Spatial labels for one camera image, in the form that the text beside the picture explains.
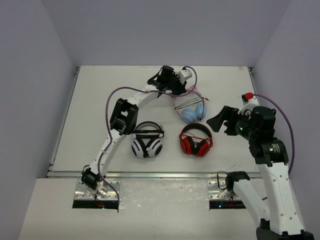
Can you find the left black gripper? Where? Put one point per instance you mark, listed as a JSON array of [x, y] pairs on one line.
[[178, 88]]

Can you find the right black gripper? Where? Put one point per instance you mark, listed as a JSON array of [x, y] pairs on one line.
[[232, 114]]

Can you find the pink blue cat-ear headphones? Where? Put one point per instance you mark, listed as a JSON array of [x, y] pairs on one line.
[[192, 110]]

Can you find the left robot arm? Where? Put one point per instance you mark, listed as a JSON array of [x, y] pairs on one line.
[[123, 119]]

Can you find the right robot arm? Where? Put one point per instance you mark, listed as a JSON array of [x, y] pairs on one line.
[[278, 219]]

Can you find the red black headphones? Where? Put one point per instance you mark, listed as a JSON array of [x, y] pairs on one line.
[[194, 145]]

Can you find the white black headphones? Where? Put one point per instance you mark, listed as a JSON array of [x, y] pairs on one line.
[[147, 139]]

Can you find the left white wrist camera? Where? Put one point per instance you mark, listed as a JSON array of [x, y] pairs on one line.
[[184, 74]]

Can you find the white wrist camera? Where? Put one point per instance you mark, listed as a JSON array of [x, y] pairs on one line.
[[249, 103], [184, 74]]

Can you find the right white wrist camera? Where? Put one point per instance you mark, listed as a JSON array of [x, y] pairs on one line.
[[249, 103]]

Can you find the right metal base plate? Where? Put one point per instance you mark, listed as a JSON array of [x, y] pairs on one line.
[[217, 191]]

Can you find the metal base plate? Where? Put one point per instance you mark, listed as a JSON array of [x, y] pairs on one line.
[[102, 193], [217, 191]]

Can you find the aluminium table edge rail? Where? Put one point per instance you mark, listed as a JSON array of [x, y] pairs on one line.
[[138, 175]]

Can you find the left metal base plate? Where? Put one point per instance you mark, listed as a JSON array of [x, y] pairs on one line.
[[102, 193]]

